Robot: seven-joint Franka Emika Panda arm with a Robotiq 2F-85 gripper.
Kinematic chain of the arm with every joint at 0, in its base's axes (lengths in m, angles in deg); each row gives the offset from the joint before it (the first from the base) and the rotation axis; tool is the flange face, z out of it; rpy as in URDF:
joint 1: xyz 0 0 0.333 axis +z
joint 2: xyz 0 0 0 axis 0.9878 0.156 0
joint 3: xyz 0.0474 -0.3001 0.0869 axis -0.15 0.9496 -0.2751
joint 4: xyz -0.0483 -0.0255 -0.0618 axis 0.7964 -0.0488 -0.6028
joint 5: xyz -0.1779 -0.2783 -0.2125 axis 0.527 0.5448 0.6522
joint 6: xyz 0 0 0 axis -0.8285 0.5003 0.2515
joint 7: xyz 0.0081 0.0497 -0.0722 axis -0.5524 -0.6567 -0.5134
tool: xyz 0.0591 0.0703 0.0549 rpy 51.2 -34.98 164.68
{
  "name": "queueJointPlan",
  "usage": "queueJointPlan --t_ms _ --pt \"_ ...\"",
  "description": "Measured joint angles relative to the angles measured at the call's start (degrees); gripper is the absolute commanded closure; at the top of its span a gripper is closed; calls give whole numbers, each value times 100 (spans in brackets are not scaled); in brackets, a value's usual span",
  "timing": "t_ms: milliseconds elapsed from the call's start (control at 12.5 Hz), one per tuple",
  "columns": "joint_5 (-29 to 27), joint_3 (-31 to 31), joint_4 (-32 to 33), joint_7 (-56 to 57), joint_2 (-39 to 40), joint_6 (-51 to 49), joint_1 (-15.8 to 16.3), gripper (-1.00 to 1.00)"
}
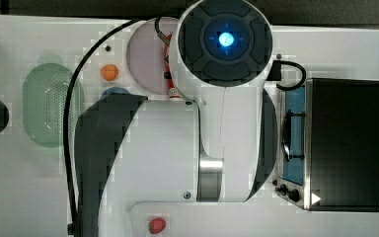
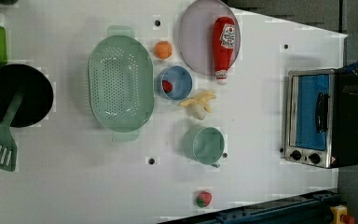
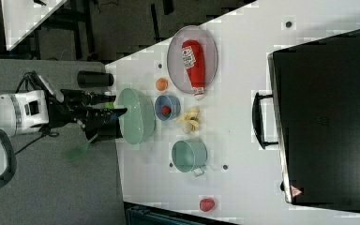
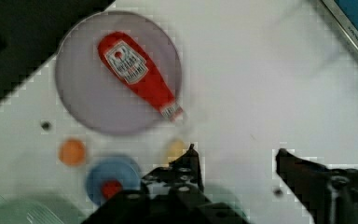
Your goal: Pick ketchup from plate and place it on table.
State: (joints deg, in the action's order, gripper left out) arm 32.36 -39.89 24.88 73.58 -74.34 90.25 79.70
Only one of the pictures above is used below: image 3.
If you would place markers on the black toaster oven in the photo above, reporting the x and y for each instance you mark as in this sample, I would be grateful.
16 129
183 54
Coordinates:
315 90

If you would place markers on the green slotted spatula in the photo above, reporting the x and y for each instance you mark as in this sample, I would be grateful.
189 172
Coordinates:
80 150

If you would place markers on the green perforated colander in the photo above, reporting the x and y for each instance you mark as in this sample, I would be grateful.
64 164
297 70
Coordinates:
137 125

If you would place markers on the blue small bowl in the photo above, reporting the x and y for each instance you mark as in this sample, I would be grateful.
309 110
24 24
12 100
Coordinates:
167 100

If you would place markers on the red plush strawberry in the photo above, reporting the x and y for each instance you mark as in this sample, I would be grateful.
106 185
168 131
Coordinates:
207 204

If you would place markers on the red plush ketchup bottle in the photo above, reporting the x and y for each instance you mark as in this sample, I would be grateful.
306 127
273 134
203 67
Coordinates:
193 59

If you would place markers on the small red toy fruit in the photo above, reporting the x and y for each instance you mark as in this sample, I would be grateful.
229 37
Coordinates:
165 110

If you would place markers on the green metal cup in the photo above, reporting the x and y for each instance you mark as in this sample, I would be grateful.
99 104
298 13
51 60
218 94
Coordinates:
190 156

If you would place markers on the grey round plate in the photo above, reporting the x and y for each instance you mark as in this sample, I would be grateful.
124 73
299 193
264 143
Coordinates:
175 65

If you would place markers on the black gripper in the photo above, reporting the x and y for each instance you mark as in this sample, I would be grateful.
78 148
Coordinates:
102 124

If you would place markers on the green bottle white cap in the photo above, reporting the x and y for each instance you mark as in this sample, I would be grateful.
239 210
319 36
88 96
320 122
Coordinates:
110 104

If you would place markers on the yellow plush peeled banana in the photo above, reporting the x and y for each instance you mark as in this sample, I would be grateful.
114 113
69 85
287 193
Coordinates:
189 121

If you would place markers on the orange toy ball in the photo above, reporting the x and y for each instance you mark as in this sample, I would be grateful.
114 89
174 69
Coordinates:
161 84

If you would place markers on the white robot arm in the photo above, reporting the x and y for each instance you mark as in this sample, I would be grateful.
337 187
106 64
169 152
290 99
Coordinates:
41 111

